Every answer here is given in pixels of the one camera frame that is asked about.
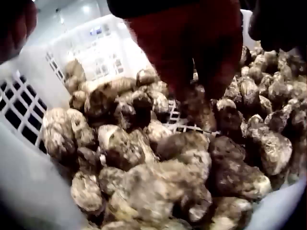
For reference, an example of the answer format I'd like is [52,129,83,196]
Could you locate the person's right hand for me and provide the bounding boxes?
[0,0,244,132]

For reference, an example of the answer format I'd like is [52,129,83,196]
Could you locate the person's left hand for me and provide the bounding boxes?
[248,0,307,52]

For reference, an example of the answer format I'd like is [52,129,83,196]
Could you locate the person's right fingers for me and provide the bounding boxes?
[153,56,243,132]

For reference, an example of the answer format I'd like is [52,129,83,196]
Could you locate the person's right thumb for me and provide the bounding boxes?
[0,0,38,65]

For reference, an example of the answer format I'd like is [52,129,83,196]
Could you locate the pile of muddy oysters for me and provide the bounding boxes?
[43,41,307,230]

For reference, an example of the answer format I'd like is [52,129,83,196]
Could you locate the white plastic lattice crate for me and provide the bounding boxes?
[0,9,307,230]

